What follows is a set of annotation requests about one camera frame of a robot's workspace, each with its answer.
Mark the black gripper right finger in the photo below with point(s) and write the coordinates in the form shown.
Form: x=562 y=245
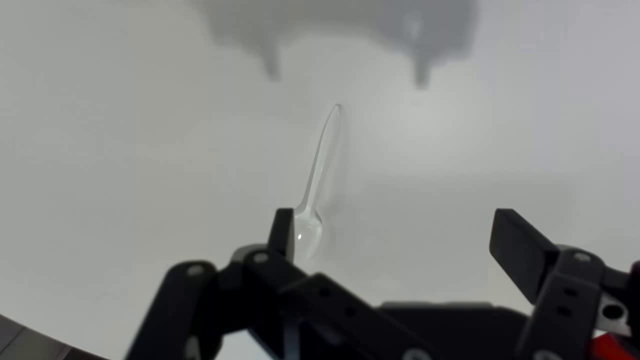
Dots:
x=525 y=254

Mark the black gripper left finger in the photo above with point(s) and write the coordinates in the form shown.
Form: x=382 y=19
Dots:
x=280 y=239

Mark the clear plastic spoon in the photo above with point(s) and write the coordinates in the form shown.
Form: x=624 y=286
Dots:
x=309 y=226

